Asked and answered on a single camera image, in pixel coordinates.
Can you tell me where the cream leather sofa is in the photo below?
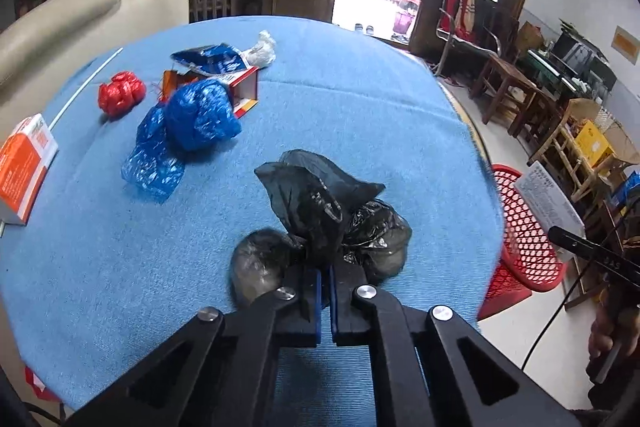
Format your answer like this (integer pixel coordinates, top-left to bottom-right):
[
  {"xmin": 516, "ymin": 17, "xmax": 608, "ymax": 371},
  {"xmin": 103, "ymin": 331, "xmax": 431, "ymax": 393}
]
[{"xmin": 0, "ymin": 0, "xmax": 189, "ymax": 139}]

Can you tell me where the dark desk with monitors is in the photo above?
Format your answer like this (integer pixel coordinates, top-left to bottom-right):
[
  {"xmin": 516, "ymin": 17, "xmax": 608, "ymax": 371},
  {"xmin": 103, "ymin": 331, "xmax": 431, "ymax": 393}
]
[{"xmin": 518, "ymin": 20, "xmax": 617, "ymax": 103}]

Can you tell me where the black plastic trash bag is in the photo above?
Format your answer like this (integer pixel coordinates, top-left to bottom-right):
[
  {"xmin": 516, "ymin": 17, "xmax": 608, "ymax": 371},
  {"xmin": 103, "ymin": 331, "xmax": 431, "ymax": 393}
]
[{"xmin": 230, "ymin": 150, "xmax": 412, "ymax": 307}]

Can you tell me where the red white small carton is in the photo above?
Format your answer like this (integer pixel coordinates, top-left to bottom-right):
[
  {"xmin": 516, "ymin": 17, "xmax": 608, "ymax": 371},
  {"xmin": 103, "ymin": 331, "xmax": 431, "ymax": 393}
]
[{"xmin": 158, "ymin": 66, "xmax": 258, "ymax": 118}]

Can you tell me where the person's right hand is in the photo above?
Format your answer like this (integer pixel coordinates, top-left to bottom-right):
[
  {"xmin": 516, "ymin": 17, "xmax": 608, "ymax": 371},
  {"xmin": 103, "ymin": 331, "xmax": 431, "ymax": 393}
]
[{"xmin": 588, "ymin": 303, "xmax": 639, "ymax": 360}]

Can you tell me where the white plastic bag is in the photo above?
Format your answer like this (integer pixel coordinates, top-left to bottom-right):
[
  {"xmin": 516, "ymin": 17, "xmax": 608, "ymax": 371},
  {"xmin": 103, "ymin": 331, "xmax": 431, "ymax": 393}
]
[{"xmin": 241, "ymin": 30, "xmax": 276, "ymax": 69}]

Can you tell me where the red mesh trash basket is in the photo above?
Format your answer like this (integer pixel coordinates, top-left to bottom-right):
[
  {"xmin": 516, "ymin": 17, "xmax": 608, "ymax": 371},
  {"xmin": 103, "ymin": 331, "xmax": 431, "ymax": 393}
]
[{"xmin": 477, "ymin": 164, "xmax": 566, "ymax": 321}]

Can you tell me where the blue tablecloth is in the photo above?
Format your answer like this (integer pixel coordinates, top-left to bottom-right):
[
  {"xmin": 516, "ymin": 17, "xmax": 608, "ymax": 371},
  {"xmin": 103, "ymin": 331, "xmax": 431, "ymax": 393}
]
[{"xmin": 1, "ymin": 17, "xmax": 503, "ymax": 407}]

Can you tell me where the blue foil snack wrapper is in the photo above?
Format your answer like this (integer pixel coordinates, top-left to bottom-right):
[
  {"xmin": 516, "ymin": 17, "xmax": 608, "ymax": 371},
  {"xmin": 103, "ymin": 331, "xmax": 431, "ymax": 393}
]
[{"xmin": 170, "ymin": 43, "xmax": 248, "ymax": 77}]

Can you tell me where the wooden stool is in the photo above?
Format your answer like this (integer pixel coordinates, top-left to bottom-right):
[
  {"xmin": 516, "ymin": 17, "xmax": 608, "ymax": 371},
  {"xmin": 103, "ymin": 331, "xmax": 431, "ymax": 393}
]
[{"xmin": 470, "ymin": 54, "xmax": 541, "ymax": 138}]

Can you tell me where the yellow cardboard box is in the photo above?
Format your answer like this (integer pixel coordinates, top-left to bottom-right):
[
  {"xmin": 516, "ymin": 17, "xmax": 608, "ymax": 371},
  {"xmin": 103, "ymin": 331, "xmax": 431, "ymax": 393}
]
[{"xmin": 575, "ymin": 119, "xmax": 614, "ymax": 168}]

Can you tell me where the metal frame chair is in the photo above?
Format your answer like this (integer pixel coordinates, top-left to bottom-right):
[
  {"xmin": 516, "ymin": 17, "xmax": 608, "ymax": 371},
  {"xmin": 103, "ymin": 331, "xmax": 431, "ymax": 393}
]
[{"xmin": 432, "ymin": 0, "xmax": 518, "ymax": 78}]

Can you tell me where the white printed paper box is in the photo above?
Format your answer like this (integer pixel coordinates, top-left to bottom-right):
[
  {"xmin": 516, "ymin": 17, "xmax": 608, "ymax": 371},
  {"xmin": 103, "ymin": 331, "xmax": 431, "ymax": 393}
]
[{"xmin": 514, "ymin": 160, "xmax": 586, "ymax": 239}]

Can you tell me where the bamboo chair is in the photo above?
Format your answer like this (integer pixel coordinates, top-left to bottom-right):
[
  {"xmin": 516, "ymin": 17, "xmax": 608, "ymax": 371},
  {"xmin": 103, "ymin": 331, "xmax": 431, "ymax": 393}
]
[{"xmin": 528, "ymin": 98, "xmax": 639, "ymax": 204}]

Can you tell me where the white thin stick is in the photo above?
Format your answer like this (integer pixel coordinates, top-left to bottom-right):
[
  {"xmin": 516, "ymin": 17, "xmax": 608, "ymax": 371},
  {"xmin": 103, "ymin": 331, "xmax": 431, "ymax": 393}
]
[{"xmin": 49, "ymin": 46, "xmax": 124, "ymax": 131}]

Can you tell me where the red plastic bag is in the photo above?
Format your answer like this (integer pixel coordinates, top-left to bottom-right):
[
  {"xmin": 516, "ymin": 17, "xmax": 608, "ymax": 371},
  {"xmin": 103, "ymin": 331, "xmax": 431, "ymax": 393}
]
[{"xmin": 98, "ymin": 72, "xmax": 146, "ymax": 119}]

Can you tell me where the red towel on chair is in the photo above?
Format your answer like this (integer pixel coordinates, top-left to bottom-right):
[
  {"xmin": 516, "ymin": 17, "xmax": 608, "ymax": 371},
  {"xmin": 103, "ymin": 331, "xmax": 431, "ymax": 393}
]
[{"xmin": 438, "ymin": 0, "xmax": 476, "ymax": 42}]

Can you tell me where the orange white box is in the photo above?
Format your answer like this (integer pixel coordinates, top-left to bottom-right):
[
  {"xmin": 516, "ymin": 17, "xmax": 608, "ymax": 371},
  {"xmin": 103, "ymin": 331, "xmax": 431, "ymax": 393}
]
[{"xmin": 0, "ymin": 114, "xmax": 58, "ymax": 225}]

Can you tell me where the blue plastic bag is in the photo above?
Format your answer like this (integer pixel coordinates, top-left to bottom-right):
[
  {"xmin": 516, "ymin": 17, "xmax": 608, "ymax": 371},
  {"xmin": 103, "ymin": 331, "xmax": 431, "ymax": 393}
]
[{"xmin": 120, "ymin": 78, "xmax": 241, "ymax": 202}]

